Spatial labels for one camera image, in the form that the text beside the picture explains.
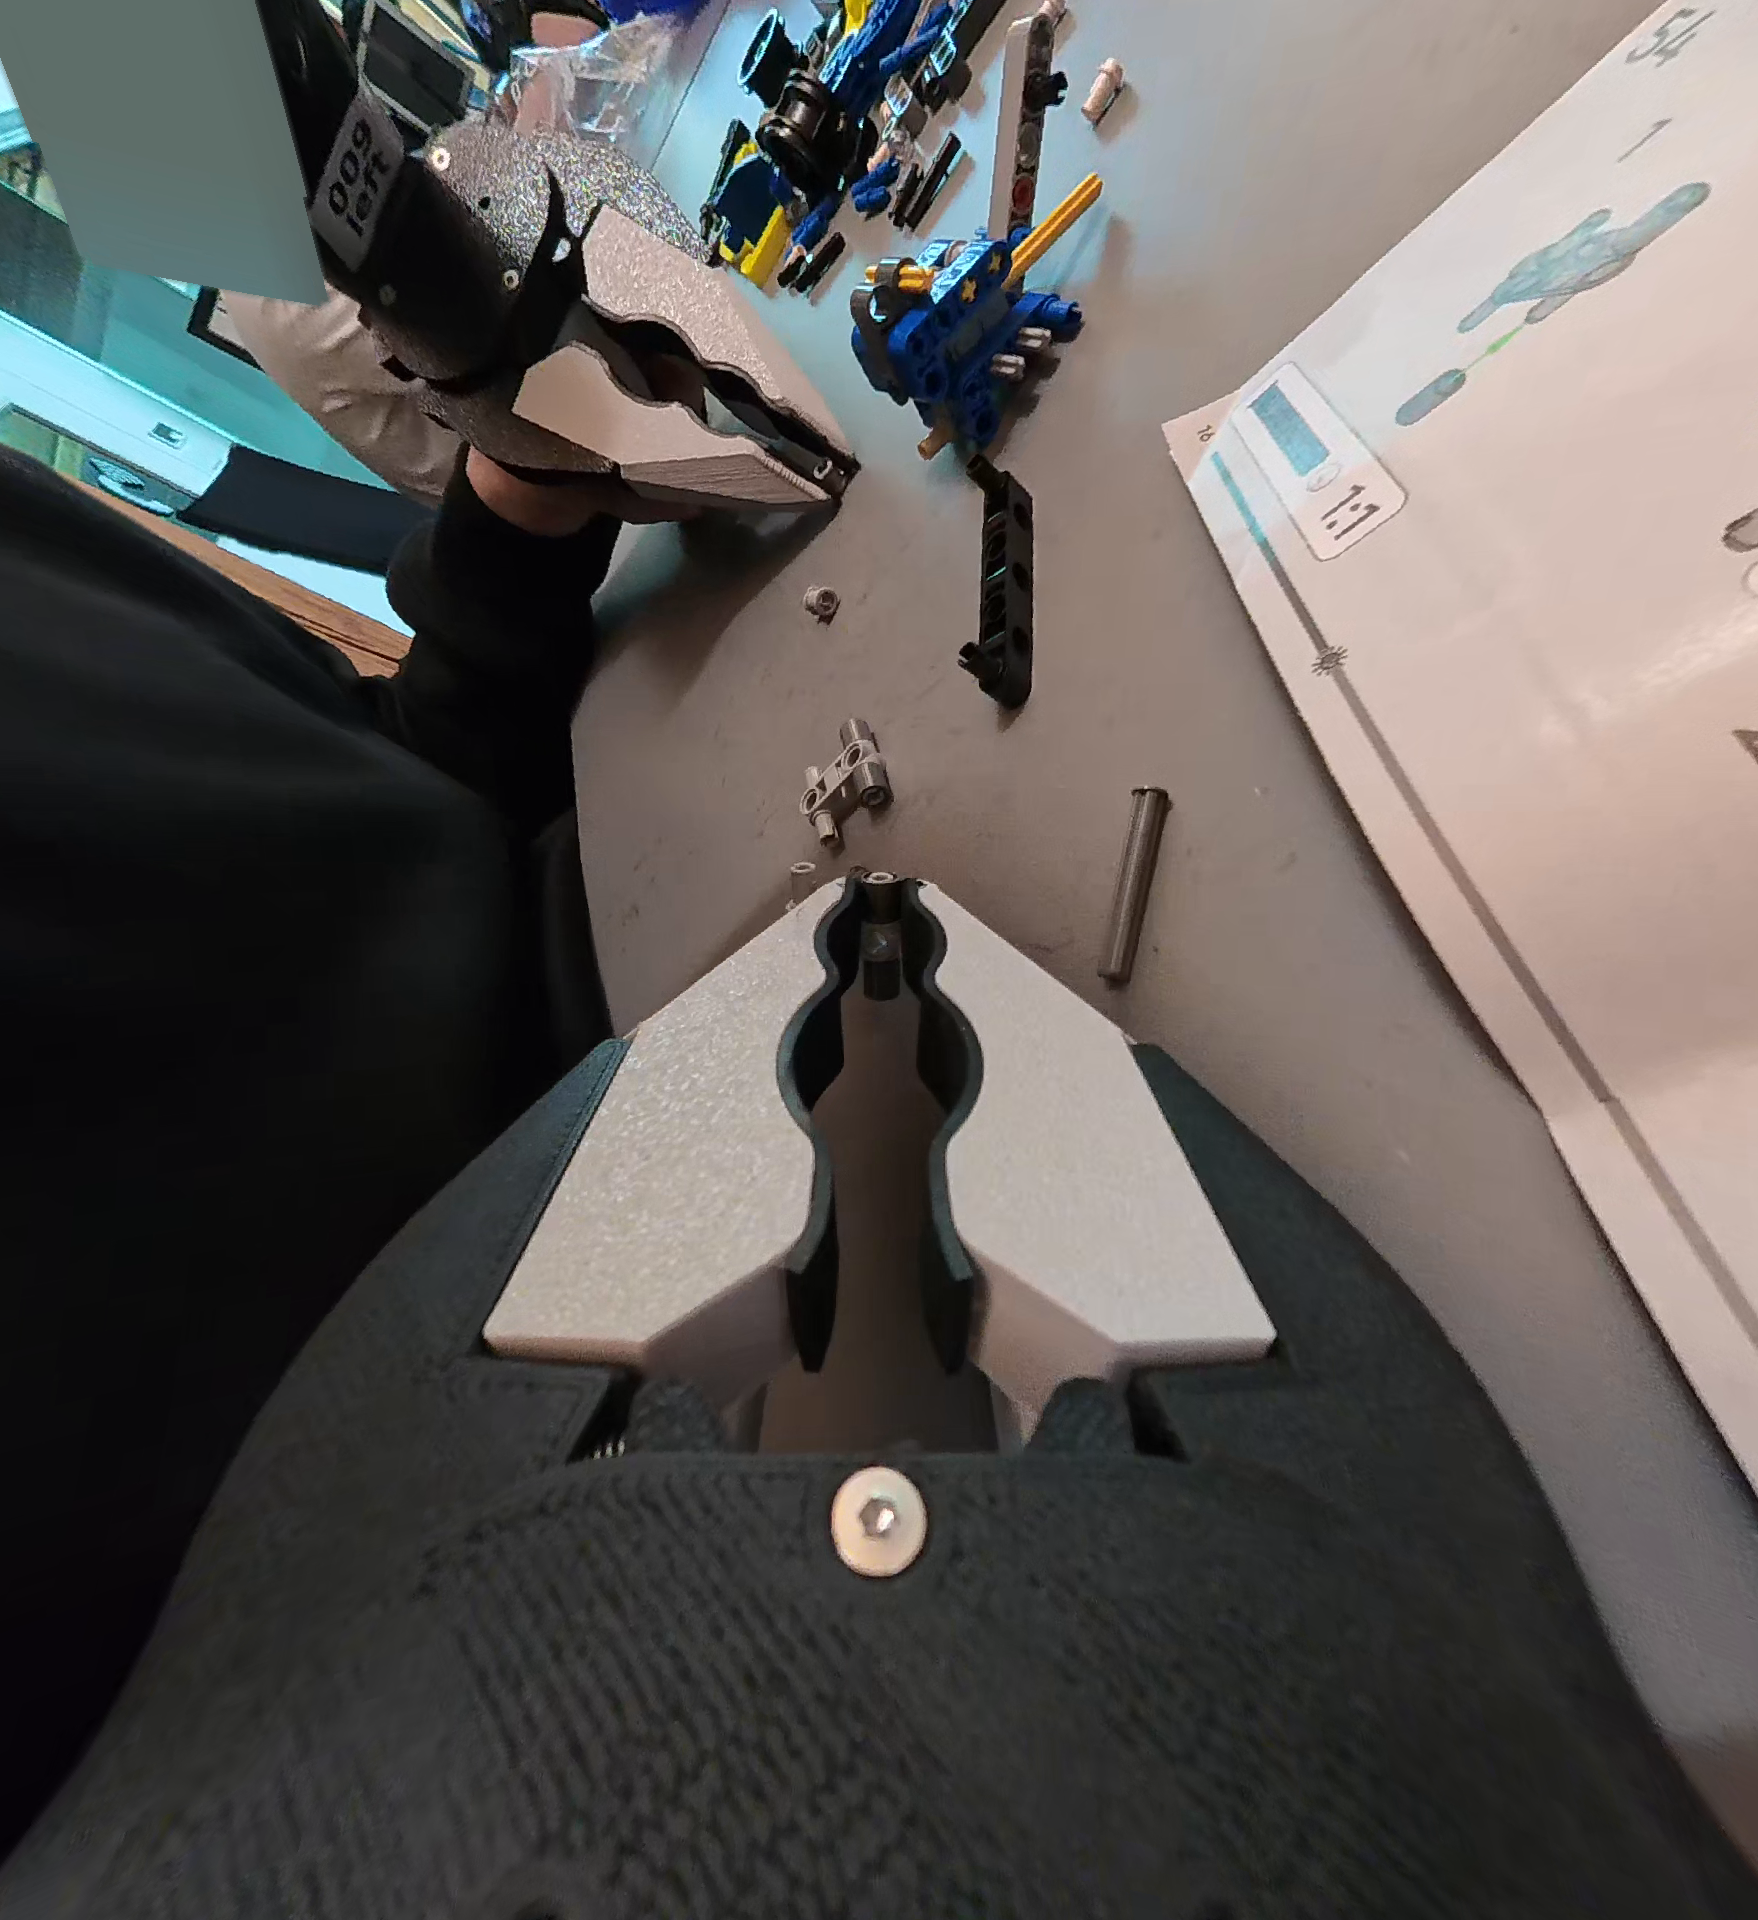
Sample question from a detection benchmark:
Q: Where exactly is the grey lego pin connector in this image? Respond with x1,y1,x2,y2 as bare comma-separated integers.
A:
799,718,896,839

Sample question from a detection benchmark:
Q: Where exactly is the open lego instruction booklet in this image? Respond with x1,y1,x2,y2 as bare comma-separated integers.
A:
1162,0,1758,1578

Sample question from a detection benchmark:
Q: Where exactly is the dark grey lego axle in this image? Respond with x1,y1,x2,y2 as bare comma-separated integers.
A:
1097,782,1164,987

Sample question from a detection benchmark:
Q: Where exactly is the person's black clothing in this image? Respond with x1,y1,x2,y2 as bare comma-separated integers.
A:
0,405,611,1920

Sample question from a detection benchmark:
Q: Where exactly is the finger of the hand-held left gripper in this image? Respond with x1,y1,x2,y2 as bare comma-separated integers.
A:
567,202,863,485
509,350,842,508

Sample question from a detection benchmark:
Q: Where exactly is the black lego beam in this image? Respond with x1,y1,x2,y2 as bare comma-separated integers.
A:
958,455,1039,709

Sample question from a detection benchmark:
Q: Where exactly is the person's left forearm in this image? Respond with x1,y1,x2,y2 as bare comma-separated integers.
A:
370,451,633,902

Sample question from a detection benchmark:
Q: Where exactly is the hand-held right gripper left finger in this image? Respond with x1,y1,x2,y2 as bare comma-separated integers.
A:
482,882,859,1380

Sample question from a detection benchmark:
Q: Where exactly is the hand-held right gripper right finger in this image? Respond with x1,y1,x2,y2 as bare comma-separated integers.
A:
893,882,1278,1373

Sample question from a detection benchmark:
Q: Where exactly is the pile of loose lego pieces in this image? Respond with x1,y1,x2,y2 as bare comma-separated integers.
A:
700,0,1008,294

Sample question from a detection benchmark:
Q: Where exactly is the small blue lego assembly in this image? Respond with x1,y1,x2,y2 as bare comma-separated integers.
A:
848,0,1107,461

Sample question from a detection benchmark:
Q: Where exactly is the clear plastic bag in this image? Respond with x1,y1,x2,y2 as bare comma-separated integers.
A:
496,14,723,151

